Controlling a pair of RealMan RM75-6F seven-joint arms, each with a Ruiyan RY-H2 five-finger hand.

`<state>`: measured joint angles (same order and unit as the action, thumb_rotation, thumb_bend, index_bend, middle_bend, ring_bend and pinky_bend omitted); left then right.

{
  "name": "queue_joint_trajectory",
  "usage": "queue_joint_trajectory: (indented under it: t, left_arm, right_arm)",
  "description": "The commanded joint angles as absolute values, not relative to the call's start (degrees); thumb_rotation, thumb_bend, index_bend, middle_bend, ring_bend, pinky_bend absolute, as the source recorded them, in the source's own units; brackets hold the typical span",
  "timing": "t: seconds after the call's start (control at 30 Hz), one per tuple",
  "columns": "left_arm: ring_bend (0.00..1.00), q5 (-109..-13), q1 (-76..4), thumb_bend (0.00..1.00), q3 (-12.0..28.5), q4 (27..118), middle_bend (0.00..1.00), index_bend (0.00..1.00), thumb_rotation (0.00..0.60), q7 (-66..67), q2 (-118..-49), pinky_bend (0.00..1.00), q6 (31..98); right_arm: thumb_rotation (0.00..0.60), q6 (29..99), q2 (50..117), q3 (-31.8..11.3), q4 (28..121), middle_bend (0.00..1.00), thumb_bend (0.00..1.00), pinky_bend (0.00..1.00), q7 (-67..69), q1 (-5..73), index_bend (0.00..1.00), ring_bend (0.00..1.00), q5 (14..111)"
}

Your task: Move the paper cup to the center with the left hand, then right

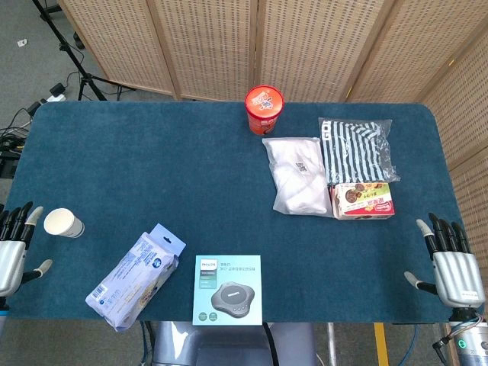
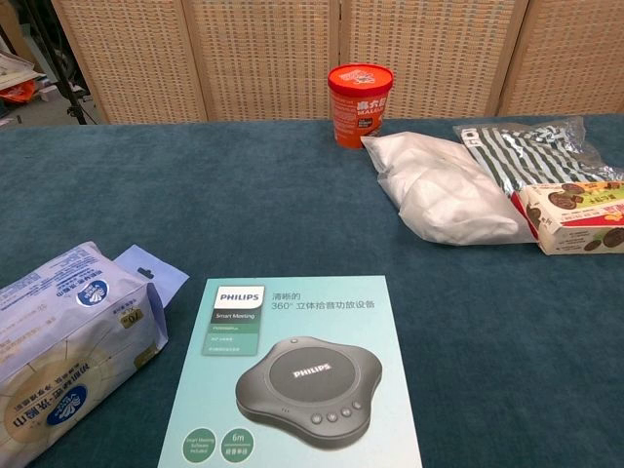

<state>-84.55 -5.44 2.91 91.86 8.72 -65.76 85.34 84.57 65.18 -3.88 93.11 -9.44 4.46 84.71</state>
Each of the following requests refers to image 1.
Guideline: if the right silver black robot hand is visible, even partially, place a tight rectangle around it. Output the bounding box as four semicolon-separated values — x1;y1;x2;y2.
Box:
403;212;487;309

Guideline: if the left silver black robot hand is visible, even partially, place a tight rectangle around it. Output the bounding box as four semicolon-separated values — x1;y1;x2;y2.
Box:
0;201;53;302

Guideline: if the small white paper cup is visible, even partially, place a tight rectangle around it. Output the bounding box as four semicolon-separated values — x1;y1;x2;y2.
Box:
43;207;85;239

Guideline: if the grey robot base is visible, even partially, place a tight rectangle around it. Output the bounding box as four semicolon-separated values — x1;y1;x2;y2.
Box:
152;321;317;366

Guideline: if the striped garment in plastic bag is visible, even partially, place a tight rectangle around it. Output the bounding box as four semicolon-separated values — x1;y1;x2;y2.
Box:
318;117;402;185

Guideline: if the white cloth package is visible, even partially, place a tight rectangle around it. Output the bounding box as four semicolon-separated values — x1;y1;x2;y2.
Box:
262;136;335;218

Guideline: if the yellow strip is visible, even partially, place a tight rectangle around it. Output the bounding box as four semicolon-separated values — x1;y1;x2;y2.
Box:
374;323;389;366

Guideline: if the red cookie box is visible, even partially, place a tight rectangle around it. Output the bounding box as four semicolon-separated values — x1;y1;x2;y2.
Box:
329;181;396;221

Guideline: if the lavender wet wipes pack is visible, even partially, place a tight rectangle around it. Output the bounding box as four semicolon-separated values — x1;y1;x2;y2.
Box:
85;223;187;333

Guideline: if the metal table leg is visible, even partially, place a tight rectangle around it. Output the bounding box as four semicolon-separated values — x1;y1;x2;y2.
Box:
326;323;339;366

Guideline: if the blue table mat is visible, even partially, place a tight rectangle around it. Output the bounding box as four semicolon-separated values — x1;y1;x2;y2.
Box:
0;101;486;326

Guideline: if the white power strip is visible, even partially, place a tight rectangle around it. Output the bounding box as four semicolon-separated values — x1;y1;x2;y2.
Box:
40;82;68;104

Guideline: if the black tripod stand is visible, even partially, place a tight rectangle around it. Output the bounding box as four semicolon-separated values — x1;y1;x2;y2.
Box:
32;0;136;102

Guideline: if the teal speaker product box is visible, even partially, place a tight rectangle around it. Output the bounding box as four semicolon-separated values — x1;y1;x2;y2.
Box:
191;255;264;326

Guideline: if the red round snack tub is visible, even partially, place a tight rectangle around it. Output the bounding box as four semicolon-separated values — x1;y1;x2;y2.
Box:
244;85;286;136

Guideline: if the wooden woven folding screen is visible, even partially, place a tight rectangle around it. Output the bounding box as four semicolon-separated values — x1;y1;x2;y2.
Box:
56;0;488;366

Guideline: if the black floor cables bundle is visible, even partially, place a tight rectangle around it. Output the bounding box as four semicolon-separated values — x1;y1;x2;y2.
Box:
0;99;41;180

